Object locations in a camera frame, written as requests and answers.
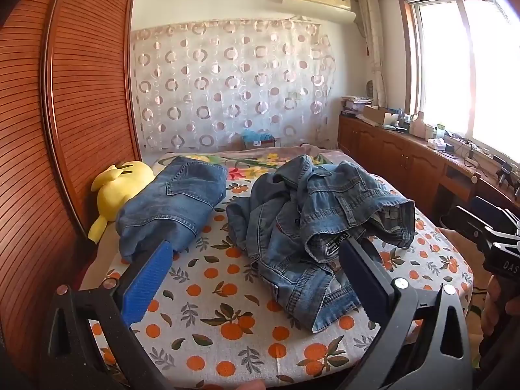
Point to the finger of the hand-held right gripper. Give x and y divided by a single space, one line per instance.
467 229
491 207

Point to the white tissue pack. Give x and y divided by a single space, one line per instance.
436 144

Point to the open cardboard box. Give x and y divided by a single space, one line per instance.
380 115

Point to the orange fruit print bed sheet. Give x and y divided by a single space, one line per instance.
227 304

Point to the dark oval object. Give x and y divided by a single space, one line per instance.
371 89

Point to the sheer circle pattern curtain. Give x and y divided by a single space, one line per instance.
227 81

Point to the window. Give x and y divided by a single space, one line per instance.
467 69

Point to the wooden slatted wardrobe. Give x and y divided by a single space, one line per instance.
81 89

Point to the medium blue denim pants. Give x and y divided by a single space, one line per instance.
268 219

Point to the white plastic bottle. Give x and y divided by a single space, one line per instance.
417 125

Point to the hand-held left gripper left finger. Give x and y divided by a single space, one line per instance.
148 280

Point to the box with blue cloth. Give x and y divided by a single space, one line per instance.
260 138

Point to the dark blue jeans pants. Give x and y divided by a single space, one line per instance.
174 199

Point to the stack of papers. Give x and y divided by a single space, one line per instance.
355 105

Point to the wooden cabinet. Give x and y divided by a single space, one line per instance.
390 150

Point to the person's right hand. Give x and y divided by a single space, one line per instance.
501 308

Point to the beige window curtain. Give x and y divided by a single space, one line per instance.
373 48

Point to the floral blanket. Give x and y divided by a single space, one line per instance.
252 161

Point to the yellow plush toy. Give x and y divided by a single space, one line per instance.
122 183

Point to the white air conditioner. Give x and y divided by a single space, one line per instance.
317 2

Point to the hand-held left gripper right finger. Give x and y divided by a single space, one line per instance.
361 276

